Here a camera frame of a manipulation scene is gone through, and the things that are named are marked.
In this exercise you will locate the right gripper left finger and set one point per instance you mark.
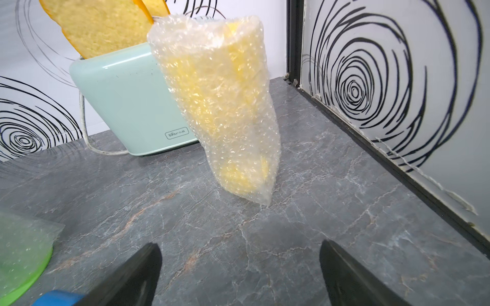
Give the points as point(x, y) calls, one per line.
point(133, 283)

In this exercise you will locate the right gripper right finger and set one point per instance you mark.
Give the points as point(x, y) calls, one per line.
point(348, 282)

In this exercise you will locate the blue tape dispenser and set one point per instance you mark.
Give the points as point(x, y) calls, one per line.
point(58, 298)

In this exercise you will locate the bubble wrap sheet stack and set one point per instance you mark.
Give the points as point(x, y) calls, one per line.
point(25, 241)

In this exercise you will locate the yellow plastic wine glass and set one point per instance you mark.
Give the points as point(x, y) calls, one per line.
point(226, 114)

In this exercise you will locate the green plastic wine glass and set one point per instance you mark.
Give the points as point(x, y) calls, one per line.
point(12, 297)

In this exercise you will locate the mint green toaster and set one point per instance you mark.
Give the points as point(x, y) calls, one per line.
point(128, 91)

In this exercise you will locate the front toast slice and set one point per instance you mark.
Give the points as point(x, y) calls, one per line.
point(95, 28)

